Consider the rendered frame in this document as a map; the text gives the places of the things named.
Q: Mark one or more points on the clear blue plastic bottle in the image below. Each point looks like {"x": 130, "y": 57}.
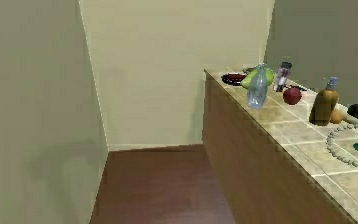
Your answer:
{"x": 257, "y": 88}

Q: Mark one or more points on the red apple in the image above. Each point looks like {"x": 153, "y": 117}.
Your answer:
{"x": 292, "y": 95}

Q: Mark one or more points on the orange round fruit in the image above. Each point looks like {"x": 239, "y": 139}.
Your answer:
{"x": 336, "y": 117}

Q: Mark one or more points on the brown bottle with grey cap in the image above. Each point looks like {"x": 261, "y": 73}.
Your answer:
{"x": 324, "y": 105}

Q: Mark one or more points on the wooden counter with tiled top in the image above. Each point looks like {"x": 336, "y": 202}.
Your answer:
{"x": 250, "y": 156}

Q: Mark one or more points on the pepper shaker with black cap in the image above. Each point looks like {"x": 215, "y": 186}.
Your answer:
{"x": 282, "y": 77}

